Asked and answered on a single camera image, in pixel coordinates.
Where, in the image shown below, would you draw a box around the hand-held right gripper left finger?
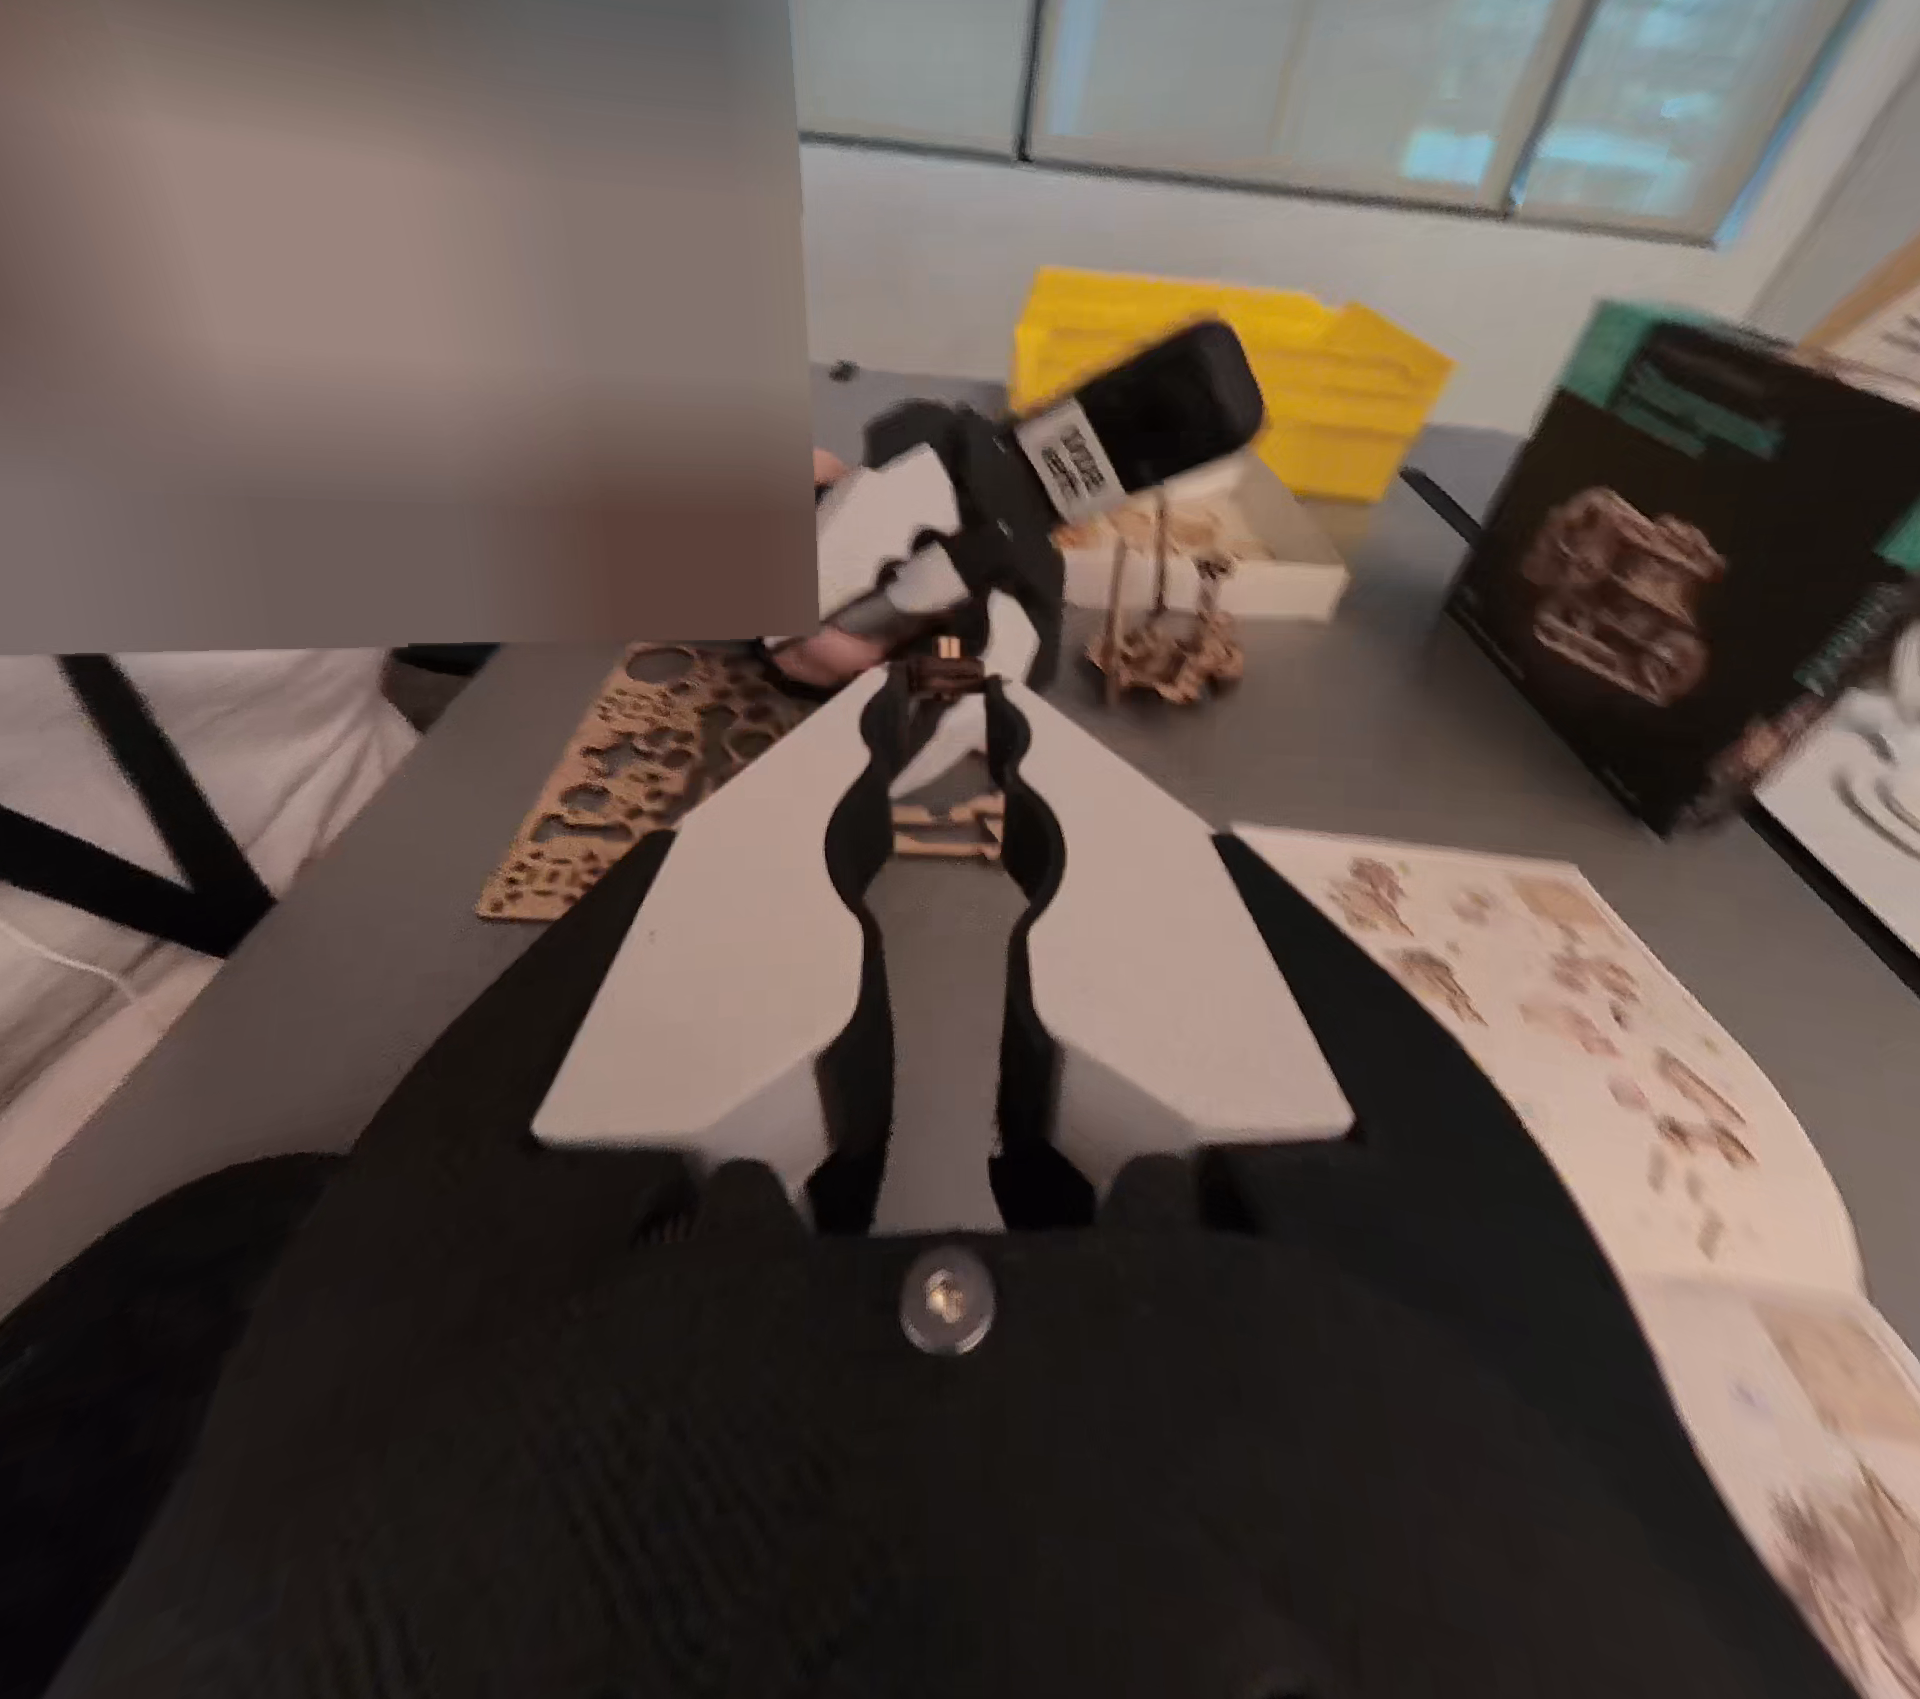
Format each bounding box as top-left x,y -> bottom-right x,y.
531,665 -> 919,1234

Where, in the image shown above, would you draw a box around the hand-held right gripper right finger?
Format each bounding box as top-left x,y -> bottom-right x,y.
978,673 -> 1351,1234

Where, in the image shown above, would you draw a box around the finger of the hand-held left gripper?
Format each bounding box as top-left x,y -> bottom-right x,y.
818,451 -> 965,599
827,549 -> 978,653

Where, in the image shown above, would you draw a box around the partly built wooden model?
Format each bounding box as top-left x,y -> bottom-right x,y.
1081,501 -> 1249,704

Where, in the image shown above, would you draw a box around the black model kit box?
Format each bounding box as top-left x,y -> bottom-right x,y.
1441,301 -> 1920,838

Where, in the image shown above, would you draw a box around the person's left hand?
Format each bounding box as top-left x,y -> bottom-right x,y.
756,627 -> 894,700

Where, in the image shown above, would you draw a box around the yellow plastic bin stack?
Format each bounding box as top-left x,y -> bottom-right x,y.
1008,265 -> 1458,505

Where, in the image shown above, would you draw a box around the punched wooden part sheet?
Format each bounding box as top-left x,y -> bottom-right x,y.
473,643 -> 1008,928

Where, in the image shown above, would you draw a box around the white cardboard tray box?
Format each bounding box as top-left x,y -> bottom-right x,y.
1050,463 -> 1350,625

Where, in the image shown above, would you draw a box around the open instruction booklet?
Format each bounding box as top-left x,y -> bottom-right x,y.
1230,822 -> 1920,1699

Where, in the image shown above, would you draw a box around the white book stand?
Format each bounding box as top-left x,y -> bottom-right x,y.
1752,621 -> 1920,958

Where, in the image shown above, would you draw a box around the black harness straps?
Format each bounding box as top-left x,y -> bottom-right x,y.
0,655 -> 279,958

